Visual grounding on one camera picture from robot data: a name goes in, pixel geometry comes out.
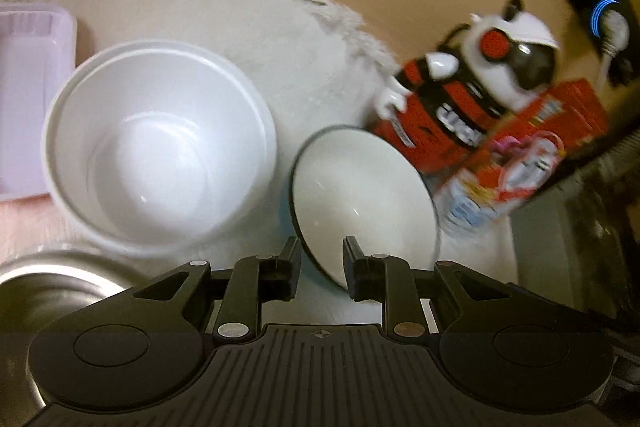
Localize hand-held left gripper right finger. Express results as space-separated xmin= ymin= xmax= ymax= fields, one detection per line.
xmin=341 ymin=235 xmax=510 ymax=340

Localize red printed snack box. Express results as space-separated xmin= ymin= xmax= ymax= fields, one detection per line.
xmin=432 ymin=78 xmax=610 ymax=235

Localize red and white toy robot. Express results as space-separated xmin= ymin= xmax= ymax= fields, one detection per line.
xmin=367 ymin=0 xmax=561 ymax=172

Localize large white bowl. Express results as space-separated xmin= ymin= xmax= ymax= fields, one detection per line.
xmin=41 ymin=39 xmax=278 ymax=260

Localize white rectangular plastic tray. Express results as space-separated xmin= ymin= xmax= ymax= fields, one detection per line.
xmin=0 ymin=1 xmax=78 ymax=202

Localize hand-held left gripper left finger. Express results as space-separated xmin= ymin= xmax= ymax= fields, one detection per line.
xmin=132 ymin=236 xmax=302 ymax=342

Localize white fringed cloth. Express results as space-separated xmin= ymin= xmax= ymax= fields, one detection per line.
xmin=0 ymin=0 xmax=521 ymax=288

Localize stainless steel bowl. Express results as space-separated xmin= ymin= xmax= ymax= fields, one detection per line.
xmin=0 ymin=252 xmax=146 ymax=427

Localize white plug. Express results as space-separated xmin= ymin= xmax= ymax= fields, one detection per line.
xmin=597 ymin=12 xmax=631 ymax=82

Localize white bowl with dark rim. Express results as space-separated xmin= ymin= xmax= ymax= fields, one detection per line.
xmin=289 ymin=125 xmax=442 ymax=290

